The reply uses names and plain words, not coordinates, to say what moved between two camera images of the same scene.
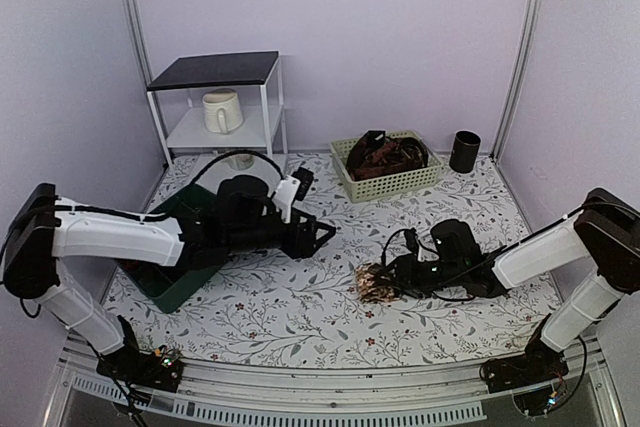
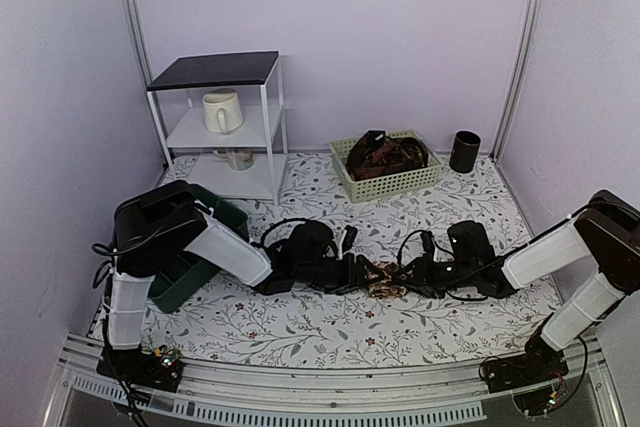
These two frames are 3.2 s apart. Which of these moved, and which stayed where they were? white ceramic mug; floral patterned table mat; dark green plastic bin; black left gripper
Moved: black left gripper
Stayed: white ceramic mug; dark green plastic bin; floral patterned table mat
